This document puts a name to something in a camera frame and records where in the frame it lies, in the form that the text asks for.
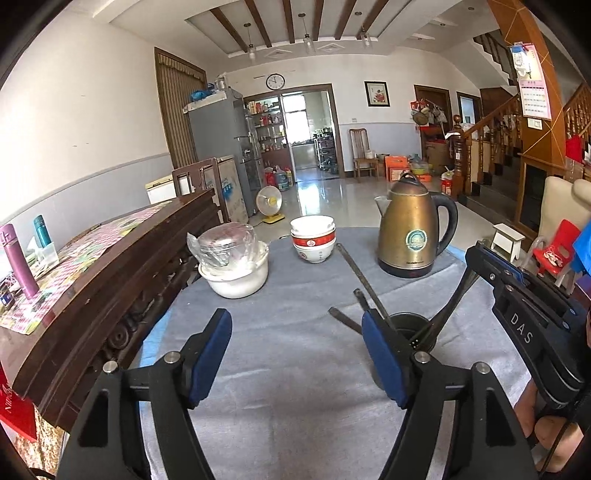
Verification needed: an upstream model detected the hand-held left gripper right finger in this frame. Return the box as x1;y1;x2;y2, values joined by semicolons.
361;310;539;480

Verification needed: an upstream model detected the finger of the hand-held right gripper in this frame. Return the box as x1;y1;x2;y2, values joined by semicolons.
465;246;527;289

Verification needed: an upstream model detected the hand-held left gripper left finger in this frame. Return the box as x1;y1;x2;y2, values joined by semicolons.
55;308;232;480

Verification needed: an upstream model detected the dark grey utensil holder cup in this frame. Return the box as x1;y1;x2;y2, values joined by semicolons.
383;313;439;354

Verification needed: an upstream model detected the black spatula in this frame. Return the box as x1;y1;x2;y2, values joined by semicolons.
409;270;481;347

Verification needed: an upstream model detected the person's right hand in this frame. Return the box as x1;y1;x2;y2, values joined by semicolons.
513;383;583;467

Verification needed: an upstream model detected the small white stool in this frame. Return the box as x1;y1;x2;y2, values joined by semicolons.
490;223;526;263

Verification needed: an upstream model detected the blue table cover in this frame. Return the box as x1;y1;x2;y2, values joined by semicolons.
139;242;469;372

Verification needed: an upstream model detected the red plastic chair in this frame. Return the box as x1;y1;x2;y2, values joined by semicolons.
531;219;583;278

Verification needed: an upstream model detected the grey tablecloth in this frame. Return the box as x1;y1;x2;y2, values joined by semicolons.
139;228;546;480

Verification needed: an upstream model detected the white ceramic pot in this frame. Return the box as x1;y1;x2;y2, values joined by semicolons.
198;242;270;299

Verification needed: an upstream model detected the gold electric kettle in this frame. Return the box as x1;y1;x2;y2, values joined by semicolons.
375;172;459;280

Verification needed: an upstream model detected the beige upholstered chair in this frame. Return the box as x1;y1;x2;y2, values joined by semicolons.
538;176;591;259

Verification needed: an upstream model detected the clear plastic bag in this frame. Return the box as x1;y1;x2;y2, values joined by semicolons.
187;222;257;274

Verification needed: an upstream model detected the dark wooden sideboard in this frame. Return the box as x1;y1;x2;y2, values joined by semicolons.
0;189;222;428

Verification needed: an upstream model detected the white bowl with red print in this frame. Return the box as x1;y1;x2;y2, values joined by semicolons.
290;215;334;237
294;241;334;264
291;229;336;248

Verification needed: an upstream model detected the orange cardboard box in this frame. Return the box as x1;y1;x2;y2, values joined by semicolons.
385;155;411;182

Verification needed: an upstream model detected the wooden staircase railing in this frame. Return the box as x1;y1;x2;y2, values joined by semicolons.
452;32;591;232

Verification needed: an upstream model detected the checked floral table cover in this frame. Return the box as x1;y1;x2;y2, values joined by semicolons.
0;205;174;333

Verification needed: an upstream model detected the wooden dining chair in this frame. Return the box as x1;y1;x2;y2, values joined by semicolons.
349;128;379;178

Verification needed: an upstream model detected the small yellow floor fan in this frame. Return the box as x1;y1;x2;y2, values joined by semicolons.
256;186;284;224

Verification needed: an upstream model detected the small white appliance box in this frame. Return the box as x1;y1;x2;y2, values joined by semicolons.
145;175;178;205

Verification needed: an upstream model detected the wooden chair back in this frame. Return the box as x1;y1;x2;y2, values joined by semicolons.
172;158;220;197

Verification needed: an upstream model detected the red gift box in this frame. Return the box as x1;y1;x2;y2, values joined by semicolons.
0;367;38;443

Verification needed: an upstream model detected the teal thermos bottle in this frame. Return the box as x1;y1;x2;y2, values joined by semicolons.
33;215;58;268

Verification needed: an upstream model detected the pink thermos bottle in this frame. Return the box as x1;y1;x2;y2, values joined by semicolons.
0;224;40;300

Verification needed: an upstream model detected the grey refrigerator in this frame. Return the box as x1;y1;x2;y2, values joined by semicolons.
187;90;264;217

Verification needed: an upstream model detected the kitchen storage shelf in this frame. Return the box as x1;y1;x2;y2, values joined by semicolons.
249;99;283;153

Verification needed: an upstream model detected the pink wall calendar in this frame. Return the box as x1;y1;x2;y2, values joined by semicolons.
510;41;552;121

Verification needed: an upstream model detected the framed wall picture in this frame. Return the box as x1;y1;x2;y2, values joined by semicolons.
364;81;391;108

